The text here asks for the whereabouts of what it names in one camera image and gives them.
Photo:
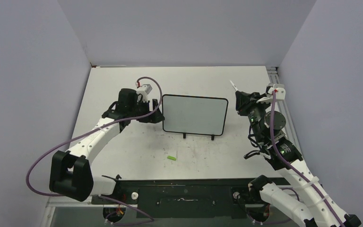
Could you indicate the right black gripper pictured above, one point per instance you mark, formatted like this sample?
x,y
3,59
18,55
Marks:
x,y
245,101

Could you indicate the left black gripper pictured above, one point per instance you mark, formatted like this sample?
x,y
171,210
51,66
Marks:
x,y
155,117

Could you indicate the black framed small whiteboard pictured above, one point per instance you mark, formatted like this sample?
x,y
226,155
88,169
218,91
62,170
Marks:
x,y
196,115

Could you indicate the green marker cap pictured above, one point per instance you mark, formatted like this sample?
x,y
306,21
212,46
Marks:
x,y
171,158

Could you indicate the white whiteboard marker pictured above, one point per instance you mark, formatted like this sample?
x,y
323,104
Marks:
x,y
234,86

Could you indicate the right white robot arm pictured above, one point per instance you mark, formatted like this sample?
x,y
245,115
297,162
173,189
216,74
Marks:
x,y
314,208

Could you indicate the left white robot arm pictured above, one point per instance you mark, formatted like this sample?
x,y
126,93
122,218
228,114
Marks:
x,y
71,173

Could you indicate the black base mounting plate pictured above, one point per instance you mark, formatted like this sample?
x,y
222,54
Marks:
x,y
199,198

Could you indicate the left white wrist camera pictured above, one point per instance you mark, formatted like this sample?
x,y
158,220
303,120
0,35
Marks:
x,y
144,89

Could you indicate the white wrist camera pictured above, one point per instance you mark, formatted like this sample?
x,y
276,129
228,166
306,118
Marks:
x,y
273,92
144,89

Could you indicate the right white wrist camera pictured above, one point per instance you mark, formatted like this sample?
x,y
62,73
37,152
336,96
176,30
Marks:
x,y
273,92

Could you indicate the aluminium rail right side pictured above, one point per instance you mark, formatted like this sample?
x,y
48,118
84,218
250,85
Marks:
x,y
282,108

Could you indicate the aluminium front frame rail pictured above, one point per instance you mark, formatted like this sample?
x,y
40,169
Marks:
x,y
61,213

